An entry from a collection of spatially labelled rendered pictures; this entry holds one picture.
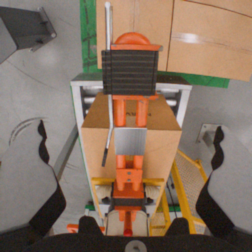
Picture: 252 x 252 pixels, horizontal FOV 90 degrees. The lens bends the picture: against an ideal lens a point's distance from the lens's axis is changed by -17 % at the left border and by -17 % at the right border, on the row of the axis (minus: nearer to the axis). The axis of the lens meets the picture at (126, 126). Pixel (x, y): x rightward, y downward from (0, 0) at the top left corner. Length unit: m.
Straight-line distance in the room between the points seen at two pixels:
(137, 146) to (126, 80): 0.14
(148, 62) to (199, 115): 1.61
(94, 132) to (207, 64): 0.75
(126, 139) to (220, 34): 0.87
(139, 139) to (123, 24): 0.69
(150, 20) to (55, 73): 1.07
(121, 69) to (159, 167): 0.57
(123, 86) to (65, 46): 1.33
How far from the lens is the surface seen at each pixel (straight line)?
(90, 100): 0.98
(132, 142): 0.30
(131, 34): 0.24
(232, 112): 2.02
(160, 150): 0.66
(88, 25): 1.47
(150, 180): 0.61
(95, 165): 0.72
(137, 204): 0.48
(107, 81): 0.23
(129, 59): 0.23
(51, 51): 1.60
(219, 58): 1.04
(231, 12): 1.07
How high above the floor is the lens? 1.42
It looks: 57 degrees down
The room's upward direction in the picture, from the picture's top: 179 degrees counter-clockwise
